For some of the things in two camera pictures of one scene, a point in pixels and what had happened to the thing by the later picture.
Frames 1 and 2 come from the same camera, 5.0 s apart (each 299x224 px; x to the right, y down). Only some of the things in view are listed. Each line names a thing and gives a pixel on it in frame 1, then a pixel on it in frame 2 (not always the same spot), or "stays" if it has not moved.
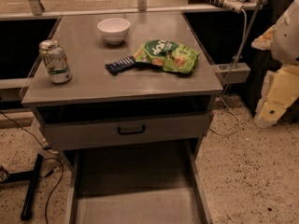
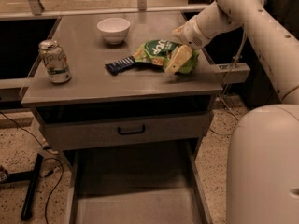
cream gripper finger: (279, 90) to (177, 57)
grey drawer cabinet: (127, 97) stays
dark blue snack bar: (121, 64) stays
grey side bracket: (233, 73) stays
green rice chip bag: (169, 55) stays
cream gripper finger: (264, 41) to (179, 33)
